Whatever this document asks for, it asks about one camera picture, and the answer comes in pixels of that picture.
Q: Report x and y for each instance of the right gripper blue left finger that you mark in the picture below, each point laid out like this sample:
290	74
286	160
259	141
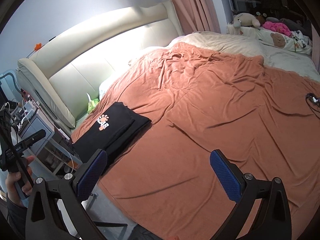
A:
88	174

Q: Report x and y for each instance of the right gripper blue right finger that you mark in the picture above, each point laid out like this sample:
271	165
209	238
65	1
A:
228	174

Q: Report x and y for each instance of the black teddy bear t-shirt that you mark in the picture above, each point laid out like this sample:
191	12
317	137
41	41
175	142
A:
113	131

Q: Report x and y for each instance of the left hand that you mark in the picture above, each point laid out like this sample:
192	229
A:
13	192

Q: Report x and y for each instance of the grey blue nightstand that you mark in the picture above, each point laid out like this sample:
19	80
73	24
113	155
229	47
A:
53	153

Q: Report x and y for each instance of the brown bed blanket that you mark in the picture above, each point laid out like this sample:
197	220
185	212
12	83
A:
199	100

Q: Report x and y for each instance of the cream padded headboard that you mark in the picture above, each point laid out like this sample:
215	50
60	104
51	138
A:
67	71

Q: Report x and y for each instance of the bear print pillow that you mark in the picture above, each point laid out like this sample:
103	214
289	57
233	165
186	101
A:
273	38

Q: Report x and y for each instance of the black and white patterned cloth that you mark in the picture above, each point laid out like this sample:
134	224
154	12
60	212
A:
301	41

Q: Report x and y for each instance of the pink fluffy cloth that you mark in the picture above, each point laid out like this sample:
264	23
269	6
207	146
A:
277	27

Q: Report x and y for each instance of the cream plush toy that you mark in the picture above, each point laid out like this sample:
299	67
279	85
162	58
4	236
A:
245	20

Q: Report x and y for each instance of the pink curtain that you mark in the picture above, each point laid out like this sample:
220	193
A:
197	15

